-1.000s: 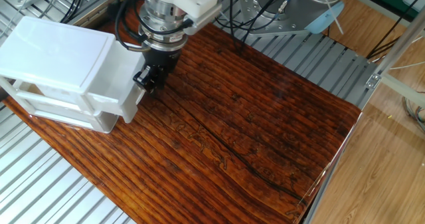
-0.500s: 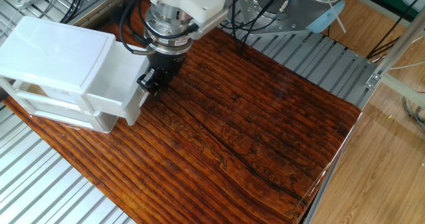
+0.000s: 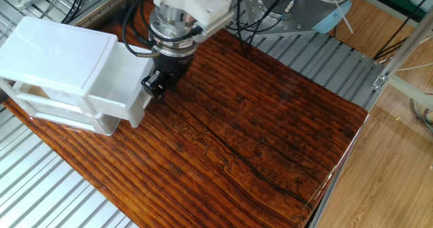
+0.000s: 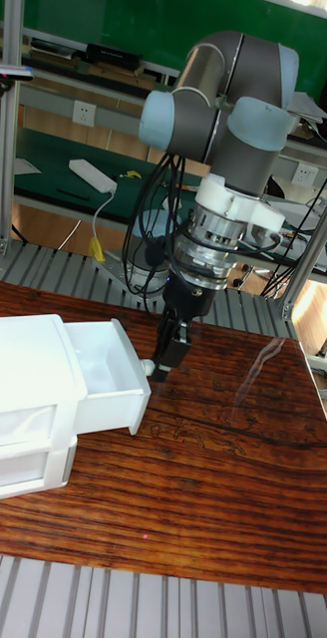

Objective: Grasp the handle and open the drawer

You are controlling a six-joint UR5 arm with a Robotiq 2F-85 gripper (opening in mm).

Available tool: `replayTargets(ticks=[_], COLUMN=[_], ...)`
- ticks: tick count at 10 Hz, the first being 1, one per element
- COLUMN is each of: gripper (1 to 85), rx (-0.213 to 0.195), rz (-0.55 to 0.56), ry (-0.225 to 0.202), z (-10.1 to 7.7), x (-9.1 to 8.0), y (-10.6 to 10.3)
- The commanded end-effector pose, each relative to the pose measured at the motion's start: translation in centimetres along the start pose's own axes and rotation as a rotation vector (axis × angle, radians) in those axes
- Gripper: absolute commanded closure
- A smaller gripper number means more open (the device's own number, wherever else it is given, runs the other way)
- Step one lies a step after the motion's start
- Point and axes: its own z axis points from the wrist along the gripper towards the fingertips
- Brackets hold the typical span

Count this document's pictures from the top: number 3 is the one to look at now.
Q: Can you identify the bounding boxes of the black cables along floor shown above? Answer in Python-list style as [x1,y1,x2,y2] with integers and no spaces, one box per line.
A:
[373,0,433,62]

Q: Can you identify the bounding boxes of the white zip tie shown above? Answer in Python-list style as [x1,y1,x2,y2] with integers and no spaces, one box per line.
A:
[329,0,355,35]

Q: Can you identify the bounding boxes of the white plastic drawer cabinet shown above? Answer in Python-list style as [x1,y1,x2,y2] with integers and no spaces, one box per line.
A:
[0,16,121,137]

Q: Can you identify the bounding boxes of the wood grain table board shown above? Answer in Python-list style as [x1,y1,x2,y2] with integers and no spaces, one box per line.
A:
[2,0,369,228]

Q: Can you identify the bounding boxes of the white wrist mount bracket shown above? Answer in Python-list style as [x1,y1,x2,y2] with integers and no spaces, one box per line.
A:
[152,0,235,44]

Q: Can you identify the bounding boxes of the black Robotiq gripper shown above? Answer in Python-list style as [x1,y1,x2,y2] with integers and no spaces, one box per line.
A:
[140,49,196,101]

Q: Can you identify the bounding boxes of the white drawer with black knob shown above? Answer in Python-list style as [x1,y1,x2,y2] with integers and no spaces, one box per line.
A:
[96,114,121,137]

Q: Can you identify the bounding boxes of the aluminium frame post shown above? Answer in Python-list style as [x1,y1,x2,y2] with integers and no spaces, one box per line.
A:
[384,7,433,81]

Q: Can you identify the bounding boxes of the silver corner bracket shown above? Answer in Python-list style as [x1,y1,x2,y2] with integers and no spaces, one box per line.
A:
[371,74,390,92]

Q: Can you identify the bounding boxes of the coiled cable bundle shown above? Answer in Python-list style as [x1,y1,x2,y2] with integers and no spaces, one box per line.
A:
[409,92,433,137]

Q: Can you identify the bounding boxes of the black cables beside cabinet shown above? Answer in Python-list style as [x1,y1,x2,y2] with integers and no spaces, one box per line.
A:
[60,0,85,25]

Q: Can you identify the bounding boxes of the aluminium frame crossbar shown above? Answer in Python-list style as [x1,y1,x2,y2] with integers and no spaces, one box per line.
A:
[388,74,433,111]

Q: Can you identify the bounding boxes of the black cable bundle at base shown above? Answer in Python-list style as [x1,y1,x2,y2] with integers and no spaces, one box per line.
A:
[225,0,305,57]

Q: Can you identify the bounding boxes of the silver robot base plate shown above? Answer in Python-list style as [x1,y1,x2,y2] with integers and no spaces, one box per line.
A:
[242,0,339,38]

